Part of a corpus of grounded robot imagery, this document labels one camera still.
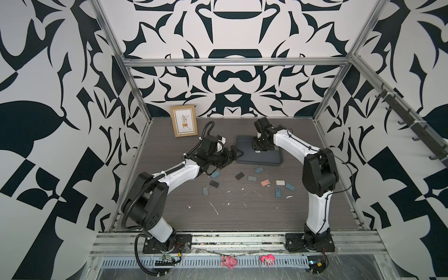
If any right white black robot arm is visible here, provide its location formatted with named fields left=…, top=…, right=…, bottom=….
left=253, top=117, right=339, bottom=249

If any wooden picture frame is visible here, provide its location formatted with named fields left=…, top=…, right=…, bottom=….
left=170, top=105, right=198, bottom=138

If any dark grey storage box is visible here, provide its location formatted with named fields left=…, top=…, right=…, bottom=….
left=236, top=135, right=284, bottom=166

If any wall hook rail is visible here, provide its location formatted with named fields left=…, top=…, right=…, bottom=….
left=376, top=83, right=448, bottom=169

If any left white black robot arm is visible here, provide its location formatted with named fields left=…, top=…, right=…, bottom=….
left=120, top=135, right=244, bottom=243

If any black corrugated cable hose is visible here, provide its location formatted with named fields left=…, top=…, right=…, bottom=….
left=135, top=232, right=165, bottom=277

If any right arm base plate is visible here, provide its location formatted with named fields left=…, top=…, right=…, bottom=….
left=285, top=232, right=336, bottom=253

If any black eraser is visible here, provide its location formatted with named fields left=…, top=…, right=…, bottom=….
left=210, top=180, right=219, bottom=188
left=235, top=172, right=245, bottom=180

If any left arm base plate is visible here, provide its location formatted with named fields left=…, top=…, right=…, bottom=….
left=142, top=233, right=193, bottom=254

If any teal eraser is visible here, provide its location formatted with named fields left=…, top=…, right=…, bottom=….
left=254, top=166, right=264, bottom=174

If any pink eraser centre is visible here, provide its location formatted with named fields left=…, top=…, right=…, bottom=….
left=261, top=180, right=270, bottom=187

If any blue eraser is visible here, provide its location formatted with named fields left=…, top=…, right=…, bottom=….
left=275, top=188, right=282, bottom=198
left=211, top=171, right=220, bottom=179

